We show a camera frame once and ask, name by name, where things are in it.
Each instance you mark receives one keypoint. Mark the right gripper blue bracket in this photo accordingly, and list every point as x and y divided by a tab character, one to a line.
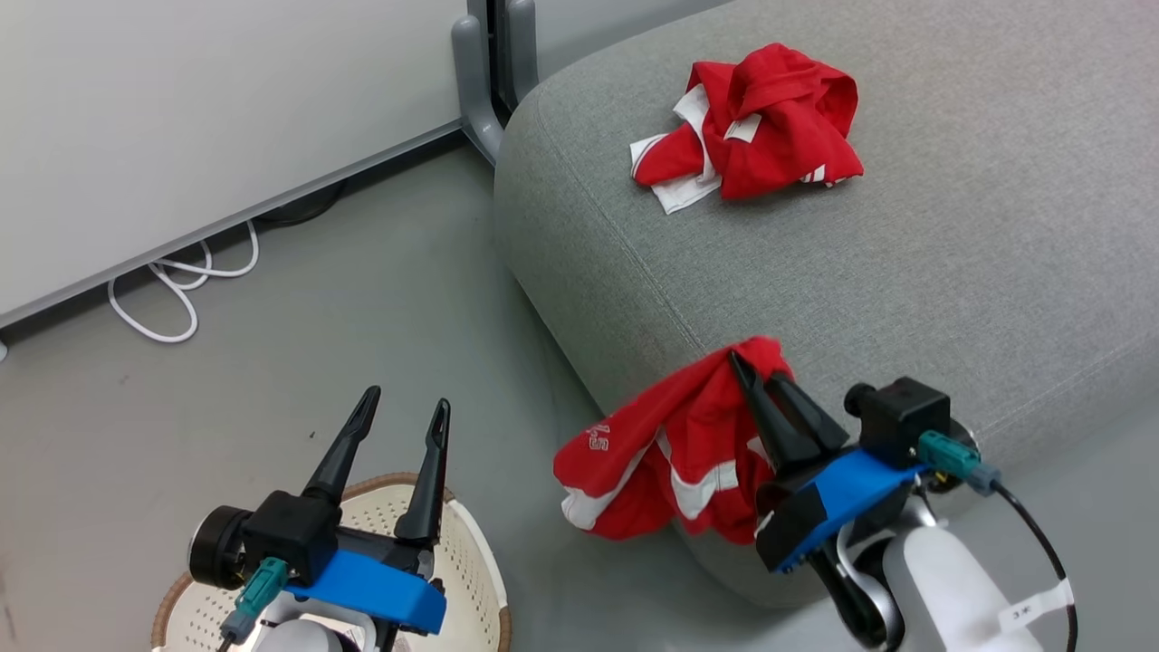
842	489

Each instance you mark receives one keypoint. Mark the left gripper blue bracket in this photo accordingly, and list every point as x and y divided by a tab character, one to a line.
380	589

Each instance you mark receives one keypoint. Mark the red white sports shorts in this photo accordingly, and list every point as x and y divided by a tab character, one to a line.
688	426

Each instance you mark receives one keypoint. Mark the red white sports jersey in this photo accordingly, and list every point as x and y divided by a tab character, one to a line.
779	136

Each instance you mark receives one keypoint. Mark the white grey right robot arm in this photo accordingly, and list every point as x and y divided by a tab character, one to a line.
942	589

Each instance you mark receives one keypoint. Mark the cream perforated laundry basket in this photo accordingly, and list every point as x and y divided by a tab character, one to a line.
462	561

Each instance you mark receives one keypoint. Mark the grey fabric sofa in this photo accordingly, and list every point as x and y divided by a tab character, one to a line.
905	272

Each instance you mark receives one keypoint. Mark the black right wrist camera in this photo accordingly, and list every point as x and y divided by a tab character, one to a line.
905	417

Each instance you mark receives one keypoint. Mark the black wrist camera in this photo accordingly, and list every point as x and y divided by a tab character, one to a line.
290	534
905	417

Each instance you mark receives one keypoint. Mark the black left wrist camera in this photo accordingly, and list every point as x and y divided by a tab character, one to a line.
290	534

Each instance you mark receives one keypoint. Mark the white partition panel grey frame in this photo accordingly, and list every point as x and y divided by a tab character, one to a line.
181	109
523	45

